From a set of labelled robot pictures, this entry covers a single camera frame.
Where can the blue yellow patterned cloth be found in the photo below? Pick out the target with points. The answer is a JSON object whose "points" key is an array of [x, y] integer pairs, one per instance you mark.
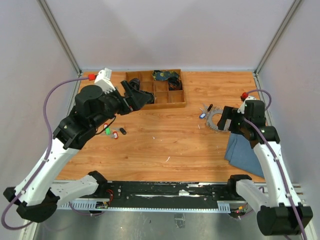
{"points": [[164, 75]]}

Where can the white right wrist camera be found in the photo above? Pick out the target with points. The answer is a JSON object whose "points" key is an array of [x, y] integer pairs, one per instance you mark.
{"points": [[241, 109]]}

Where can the right aluminium frame post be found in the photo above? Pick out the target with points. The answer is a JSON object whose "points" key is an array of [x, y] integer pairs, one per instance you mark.
{"points": [[278, 34]]}

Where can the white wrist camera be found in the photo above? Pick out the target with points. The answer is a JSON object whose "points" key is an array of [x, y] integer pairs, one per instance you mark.
{"points": [[103, 80], [241, 109]]}

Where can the black rolled tie left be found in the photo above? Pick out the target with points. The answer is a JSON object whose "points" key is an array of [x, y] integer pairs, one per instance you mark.
{"points": [[135, 84]]}

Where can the blue folded cloth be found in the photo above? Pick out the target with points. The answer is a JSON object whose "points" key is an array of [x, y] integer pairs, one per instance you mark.
{"points": [[240, 155]]}

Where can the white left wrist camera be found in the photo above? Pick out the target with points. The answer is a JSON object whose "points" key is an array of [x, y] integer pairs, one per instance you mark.
{"points": [[103, 80]]}

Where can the key with blue tag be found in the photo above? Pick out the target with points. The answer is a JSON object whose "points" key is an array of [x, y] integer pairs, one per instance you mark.
{"points": [[203, 113]]}

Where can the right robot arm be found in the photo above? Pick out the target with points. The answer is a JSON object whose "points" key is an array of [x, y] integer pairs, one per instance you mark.
{"points": [[280, 212]]}

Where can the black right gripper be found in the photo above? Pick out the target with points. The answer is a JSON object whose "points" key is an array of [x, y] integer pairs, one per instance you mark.
{"points": [[230, 113]]}

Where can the black mounting rail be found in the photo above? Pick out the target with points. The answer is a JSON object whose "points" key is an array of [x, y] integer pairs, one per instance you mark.
{"points": [[166, 194]]}

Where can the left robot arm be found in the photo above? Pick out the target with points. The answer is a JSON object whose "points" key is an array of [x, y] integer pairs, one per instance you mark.
{"points": [[36, 197]]}

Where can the left aluminium frame post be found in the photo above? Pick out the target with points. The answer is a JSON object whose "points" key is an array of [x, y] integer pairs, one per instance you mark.
{"points": [[59, 34]]}

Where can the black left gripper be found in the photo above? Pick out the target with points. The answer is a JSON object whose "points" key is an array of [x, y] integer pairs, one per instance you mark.
{"points": [[135, 100]]}

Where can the wooden compartment tray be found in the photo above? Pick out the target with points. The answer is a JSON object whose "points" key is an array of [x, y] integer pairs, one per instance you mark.
{"points": [[165, 95]]}

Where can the black rolled tie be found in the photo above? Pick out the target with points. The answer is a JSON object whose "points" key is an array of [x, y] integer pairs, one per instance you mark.
{"points": [[151, 98], [135, 84]]}

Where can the aluminium frame post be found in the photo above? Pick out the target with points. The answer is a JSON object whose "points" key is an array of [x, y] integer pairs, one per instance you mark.
{"points": [[59, 34], [278, 34]]}

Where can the key with green tag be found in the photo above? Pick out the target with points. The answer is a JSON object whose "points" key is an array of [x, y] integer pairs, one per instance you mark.
{"points": [[106, 131]]}

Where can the black head key on ring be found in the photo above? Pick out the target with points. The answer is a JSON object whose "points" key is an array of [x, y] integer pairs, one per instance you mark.
{"points": [[207, 108]]}

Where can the black rolled tie middle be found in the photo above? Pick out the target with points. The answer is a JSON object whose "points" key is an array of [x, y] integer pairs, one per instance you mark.
{"points": [[151, 98]]}

